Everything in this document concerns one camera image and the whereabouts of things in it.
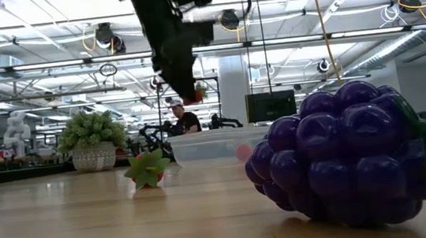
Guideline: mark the black monitor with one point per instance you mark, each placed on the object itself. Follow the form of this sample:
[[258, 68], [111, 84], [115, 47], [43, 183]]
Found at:
[[271, 107]]

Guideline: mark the small red toy strawberry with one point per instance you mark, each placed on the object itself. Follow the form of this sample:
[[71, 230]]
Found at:
[[196, 97]]

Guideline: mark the white humanoid robot figure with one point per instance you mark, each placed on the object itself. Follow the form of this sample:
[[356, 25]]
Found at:
[[17, 133]]

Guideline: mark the black metal frame rig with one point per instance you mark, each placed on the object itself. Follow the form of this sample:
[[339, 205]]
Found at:
[[210, 78]]

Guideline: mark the black background robot arm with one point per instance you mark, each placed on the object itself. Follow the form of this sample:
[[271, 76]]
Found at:
[[223, 122], [155, 137]]

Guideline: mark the red toy fruit green leaves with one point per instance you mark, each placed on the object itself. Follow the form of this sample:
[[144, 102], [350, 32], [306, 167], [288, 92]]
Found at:
[[147, 170]]

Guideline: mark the white square column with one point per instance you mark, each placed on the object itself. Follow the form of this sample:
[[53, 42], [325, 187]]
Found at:
[[234, 93]]

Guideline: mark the green plant in white pot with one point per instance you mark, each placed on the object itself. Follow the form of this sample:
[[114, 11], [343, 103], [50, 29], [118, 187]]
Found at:
[[92, 139]]

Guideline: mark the purple toy grape bunch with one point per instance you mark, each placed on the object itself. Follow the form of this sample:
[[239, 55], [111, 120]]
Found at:
[[344, 160]]

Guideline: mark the clear plastic tupperware container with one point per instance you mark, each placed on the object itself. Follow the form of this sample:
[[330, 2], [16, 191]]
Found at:
[[208, 147]]

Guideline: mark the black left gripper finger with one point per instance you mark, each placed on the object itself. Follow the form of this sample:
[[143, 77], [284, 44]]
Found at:
[[186, 70], [166, 66]]

